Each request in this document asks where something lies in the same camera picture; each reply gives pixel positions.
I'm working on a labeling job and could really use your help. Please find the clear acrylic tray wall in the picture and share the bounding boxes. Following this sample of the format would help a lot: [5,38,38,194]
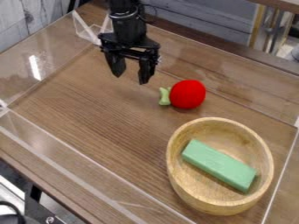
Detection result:
[0,105,194,224]

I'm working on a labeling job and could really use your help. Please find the clear acrylic corner bracket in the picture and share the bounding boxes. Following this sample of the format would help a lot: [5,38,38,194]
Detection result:
[70,11,113,46]

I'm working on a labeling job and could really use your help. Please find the black table clamp mount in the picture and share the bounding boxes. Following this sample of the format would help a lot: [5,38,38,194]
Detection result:
[0,185,68,224]

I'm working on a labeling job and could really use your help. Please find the red plush fruit green stem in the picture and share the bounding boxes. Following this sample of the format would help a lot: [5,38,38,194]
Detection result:
[158,80,206,109]

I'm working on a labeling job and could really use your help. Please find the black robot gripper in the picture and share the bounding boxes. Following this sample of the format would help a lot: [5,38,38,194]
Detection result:
[97,14,160,85]

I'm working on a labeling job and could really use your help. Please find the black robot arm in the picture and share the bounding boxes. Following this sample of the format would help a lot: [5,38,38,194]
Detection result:
[97,0,160,85]

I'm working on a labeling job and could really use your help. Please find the gold metal chair frame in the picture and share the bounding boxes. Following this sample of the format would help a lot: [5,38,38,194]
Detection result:
[248,3,294,55]

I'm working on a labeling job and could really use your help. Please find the green rectangular block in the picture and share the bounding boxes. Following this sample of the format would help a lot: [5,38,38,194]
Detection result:
[181,139,257,193]

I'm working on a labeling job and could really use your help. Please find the round wooden bowl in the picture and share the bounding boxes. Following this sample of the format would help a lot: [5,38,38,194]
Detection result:
[165,117,274,216]

